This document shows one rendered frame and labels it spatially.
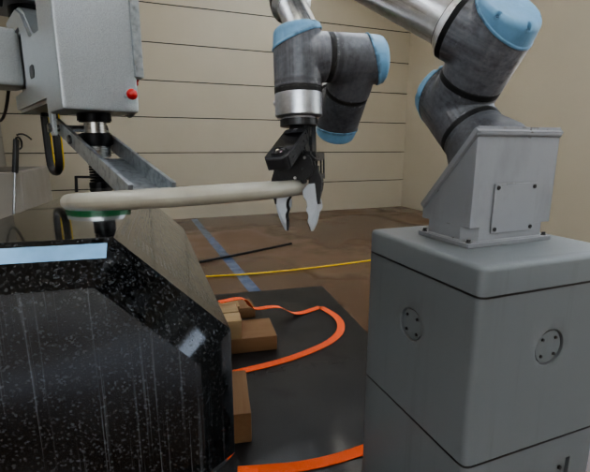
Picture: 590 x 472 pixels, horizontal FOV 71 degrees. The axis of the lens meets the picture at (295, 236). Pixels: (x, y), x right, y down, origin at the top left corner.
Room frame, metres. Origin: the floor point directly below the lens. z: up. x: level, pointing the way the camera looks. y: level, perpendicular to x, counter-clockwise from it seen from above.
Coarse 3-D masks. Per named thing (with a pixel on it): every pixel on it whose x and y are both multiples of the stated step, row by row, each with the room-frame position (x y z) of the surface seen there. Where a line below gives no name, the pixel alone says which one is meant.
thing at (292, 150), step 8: (296, 128) 0.79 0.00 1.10; (304, 128) 0.78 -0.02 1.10; (288, 136) 0.77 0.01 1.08; (296, 136) 0.76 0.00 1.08; (304, 136) 0.77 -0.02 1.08; (280, 144) 0.75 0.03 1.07; (288, 144) 0.74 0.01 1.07; (296, 144) 0.73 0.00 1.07; (304, 144) 0.77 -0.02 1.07; (272, 152) 0.72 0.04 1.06; (280, 152) 0.71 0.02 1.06; (288, 152) 0.71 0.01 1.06; (296, 152) 0.73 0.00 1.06; (272, 160) 0.71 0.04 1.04; (280, 160) 0.70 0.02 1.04; (288, 160) 0.70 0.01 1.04; (272, 168) 0.71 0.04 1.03; (280, 168) 0.71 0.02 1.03; (288, 168) 0.71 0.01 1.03
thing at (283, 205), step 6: (282, 198) 0.79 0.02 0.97; (288, 198) 0.79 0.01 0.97; (276, 204) 0.80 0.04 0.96; (282, 204) 0.79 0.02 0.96; (288, 204) 0.80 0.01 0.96; (282, 210) 0.79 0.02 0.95; (288, 210) 0.80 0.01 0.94; (282, 216) 0.79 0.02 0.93; (282, 222) 0.80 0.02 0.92; (288, 222) 0.80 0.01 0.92
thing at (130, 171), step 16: (48, 128) 1.44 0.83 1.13; (64, 128) 1.42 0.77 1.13; (80, 128) 1.50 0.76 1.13; (80, 144) 1.28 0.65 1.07; (112, 144) 1.39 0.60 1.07; (96, 160) 1.16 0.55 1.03; (112, 160) 1.29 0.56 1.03; (128, 160) 1.29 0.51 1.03; (144, 160) 1.20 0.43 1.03; (112, 176) 1.07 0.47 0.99; (128, 176) 1.17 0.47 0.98; (144, 176) 1.20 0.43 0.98; (160, 176) 1.11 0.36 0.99
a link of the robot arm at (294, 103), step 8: (280, 96) 0.79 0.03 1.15; (288, 96) 0.78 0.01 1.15; (296, 96) 0.77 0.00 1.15; (304, 96) 0.78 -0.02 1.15; (312, 96) 0.78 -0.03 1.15; (320, 96) 0.80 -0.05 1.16; (280, 104) 0.79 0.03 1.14; (288, 104) 0.78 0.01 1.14; (296, 104) 0.77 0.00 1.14; (304, 104) 0.77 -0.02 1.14; (312, 104) 0.78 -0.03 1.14; (320, 104) 0.80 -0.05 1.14; (280, 112) 0.79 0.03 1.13; (288, 112) 0.78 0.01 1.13; (296, 112) 0.77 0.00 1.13; (304, 112) 0.77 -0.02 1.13; (312, 112) 0.78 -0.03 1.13; (320, 112) 0.80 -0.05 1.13
